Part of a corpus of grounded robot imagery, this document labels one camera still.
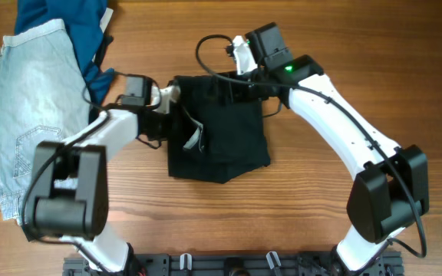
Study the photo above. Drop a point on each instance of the blue garment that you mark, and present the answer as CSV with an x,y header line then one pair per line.
x,y
82,22

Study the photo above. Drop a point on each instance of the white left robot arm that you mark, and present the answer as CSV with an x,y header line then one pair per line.
x,y
67,201

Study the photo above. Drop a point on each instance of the light blue denim shorts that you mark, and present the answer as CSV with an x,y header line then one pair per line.
x,y
42,97

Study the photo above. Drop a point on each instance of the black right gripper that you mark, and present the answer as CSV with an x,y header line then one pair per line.
x,y
242,85

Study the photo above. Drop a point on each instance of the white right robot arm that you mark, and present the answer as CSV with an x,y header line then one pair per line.
x,y
390,190

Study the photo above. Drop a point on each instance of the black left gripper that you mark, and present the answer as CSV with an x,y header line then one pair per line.
x,y
161,135

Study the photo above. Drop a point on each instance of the black shorts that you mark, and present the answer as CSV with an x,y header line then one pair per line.
x,y
214,137

